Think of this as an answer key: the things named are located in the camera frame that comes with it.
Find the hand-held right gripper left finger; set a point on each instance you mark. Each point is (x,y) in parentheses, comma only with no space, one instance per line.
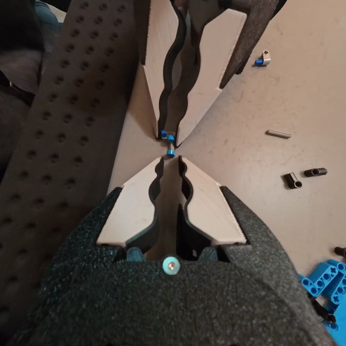
(127,216)

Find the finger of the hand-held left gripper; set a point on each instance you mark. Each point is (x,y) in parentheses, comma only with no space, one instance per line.
(155,67)
(210,62)

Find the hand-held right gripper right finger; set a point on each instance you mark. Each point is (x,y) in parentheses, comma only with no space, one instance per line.
(213,216)

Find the grey connector with blue pin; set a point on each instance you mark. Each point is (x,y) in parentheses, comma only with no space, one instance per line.
(266,56)
(163,133)

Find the grey desk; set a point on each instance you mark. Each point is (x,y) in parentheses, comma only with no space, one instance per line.
(243,108)

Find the dark perforated panel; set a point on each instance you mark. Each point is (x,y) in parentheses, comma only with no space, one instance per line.
(67,162)

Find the black tube connector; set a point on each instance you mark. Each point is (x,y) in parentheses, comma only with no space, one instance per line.
(293,181)
(315,172)

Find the long grey axle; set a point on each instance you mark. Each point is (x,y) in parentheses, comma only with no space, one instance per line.
(278,134)

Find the blue angled beam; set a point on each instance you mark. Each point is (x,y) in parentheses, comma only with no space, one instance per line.
(316,286)

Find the person's dark hoodie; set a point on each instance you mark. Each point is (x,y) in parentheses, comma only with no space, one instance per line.
(21,67)

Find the pile of building pieces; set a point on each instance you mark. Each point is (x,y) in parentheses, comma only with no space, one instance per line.
(335,281)

